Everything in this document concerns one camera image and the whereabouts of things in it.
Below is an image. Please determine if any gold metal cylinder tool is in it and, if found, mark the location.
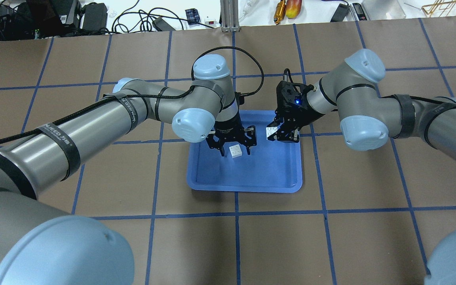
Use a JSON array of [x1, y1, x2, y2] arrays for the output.
[[273, 0, 286, 25]]

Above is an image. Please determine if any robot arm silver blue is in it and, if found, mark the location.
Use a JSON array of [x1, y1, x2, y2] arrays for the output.
[[267, 49, 456, 285], [0, 54, 257, 285]]

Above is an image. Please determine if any gold wire rack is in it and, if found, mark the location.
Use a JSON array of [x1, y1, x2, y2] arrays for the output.
[[420, 0, 456, 18]]

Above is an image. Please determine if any black power adapter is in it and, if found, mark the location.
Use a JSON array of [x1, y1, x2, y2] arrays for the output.
[[331, 4, 350, 22]]

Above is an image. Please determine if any blue plastic tray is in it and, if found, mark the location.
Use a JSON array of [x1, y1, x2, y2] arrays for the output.
[[186, 110, 303, 193]]

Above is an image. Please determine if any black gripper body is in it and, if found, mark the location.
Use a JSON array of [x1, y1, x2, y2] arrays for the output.
[[275, 81, 315, 130], [207, 119, 257, 149]]

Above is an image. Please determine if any toy mango fruit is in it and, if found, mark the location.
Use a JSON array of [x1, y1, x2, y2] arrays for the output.
[[285, 0, 302, 19]]

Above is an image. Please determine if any aluminium frame post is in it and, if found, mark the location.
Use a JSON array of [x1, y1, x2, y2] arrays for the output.
[[219, 0, 241, 33]]

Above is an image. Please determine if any white block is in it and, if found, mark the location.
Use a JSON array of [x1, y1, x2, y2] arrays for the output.
[[229, 144, 243, 159], [265, 126, 279, 141]]

